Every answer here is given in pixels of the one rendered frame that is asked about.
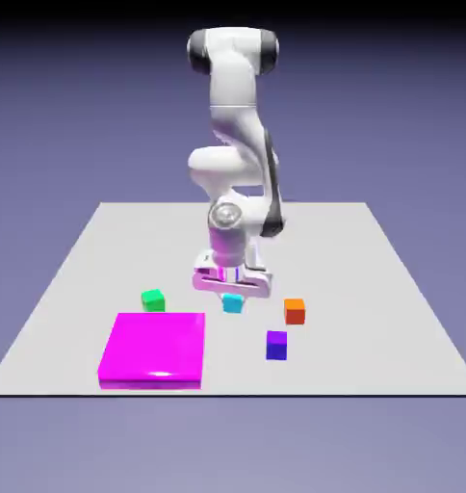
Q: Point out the small orange cube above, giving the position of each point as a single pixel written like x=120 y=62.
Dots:
x=294 y=311

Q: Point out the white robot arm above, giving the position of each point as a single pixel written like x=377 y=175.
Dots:
x=233 y=96

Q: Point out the small green cube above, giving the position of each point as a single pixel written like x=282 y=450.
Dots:
x=153 y=300

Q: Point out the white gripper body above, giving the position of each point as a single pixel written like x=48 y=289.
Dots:
x=252 y=286

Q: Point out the large magenta box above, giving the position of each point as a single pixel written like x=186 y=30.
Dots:
x=153 y=348

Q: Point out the small cyan cube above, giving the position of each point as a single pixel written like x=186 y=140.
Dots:
x=232 y=304

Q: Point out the small purple cube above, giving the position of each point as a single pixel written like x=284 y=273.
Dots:
x=276 y=345

